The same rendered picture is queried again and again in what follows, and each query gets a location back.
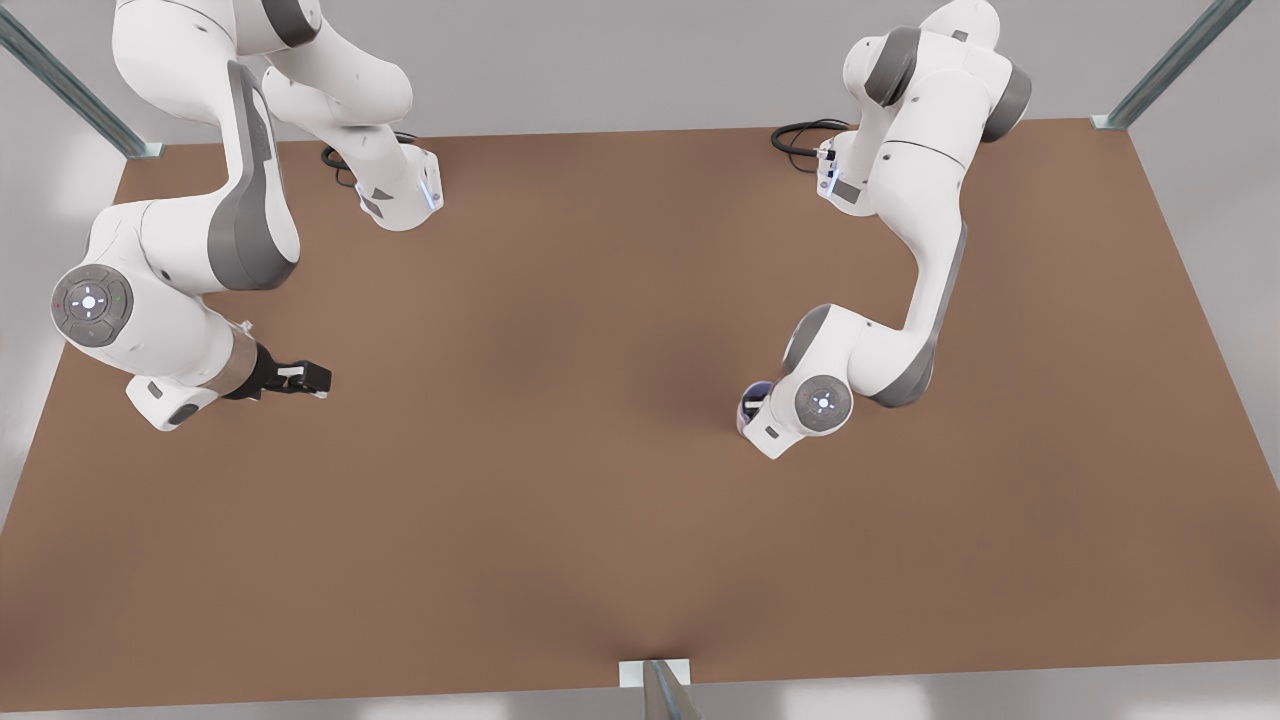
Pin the purple cup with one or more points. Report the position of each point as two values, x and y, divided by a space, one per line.
747 403

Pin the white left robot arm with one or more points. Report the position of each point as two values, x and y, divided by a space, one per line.
925 150

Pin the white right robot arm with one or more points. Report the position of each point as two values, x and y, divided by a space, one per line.
175 250

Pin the silver frame post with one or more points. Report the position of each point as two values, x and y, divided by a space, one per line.
70 85
1170 65
660 690

